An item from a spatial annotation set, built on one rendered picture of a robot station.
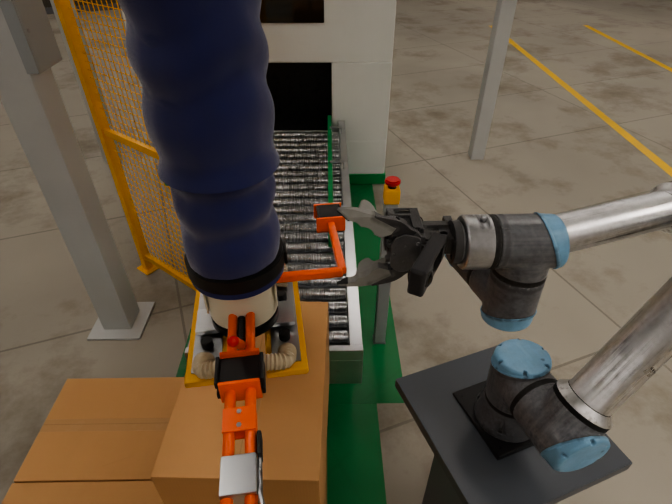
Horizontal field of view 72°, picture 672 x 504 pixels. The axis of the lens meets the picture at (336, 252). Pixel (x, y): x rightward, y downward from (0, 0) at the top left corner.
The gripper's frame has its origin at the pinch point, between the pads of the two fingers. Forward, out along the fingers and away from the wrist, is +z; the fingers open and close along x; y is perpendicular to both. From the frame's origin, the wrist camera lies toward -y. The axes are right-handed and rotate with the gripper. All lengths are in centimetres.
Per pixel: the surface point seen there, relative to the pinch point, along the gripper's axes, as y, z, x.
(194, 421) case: 11, 36, -64
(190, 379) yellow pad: 10, 34, -45
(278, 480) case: -5, 14, -64
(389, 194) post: 116, -27, -60
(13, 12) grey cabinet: 128, 112, 11
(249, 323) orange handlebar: 15.6, 19.2, -32.5
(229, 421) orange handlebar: -9.3, 19.9, -32.1
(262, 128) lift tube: 21.8, 12.6, 11.4
